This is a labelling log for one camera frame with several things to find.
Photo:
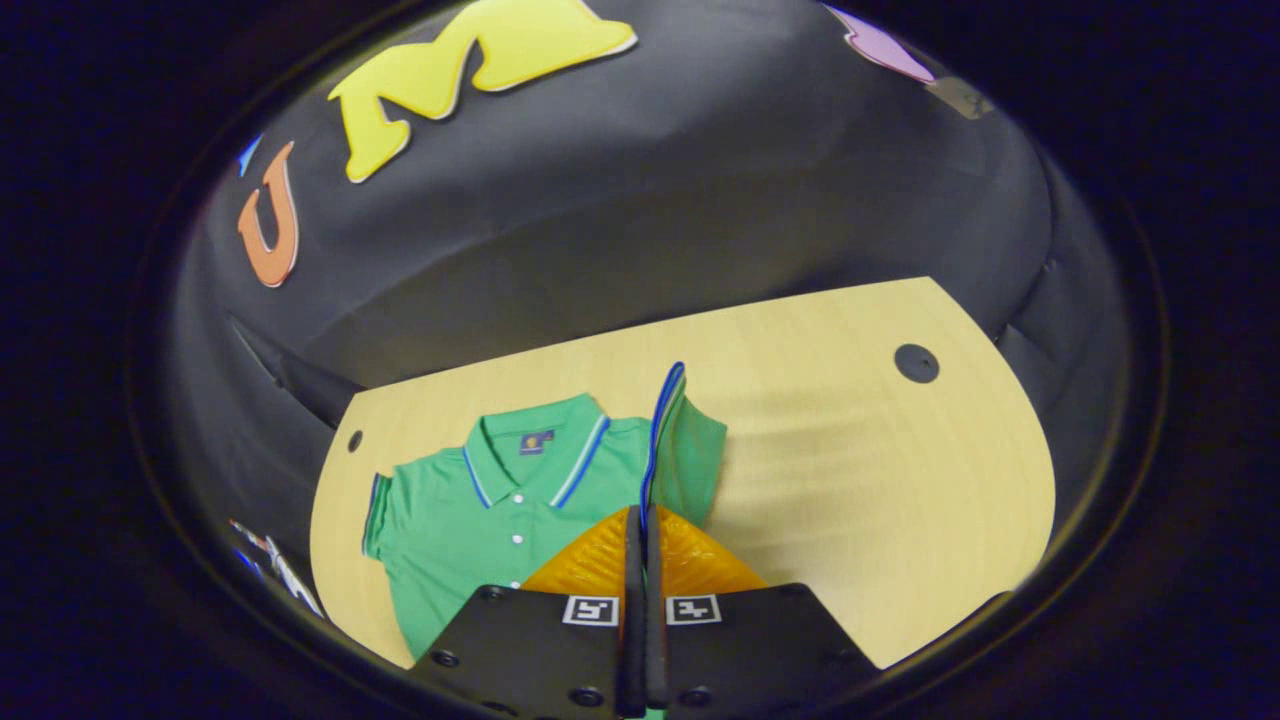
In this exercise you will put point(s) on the green T-shirt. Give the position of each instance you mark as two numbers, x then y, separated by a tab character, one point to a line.
470	530

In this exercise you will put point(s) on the black backdrop cloth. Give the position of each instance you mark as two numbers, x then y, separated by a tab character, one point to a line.
650	200

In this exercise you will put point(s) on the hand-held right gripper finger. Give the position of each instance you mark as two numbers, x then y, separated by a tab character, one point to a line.
633	640
656	650

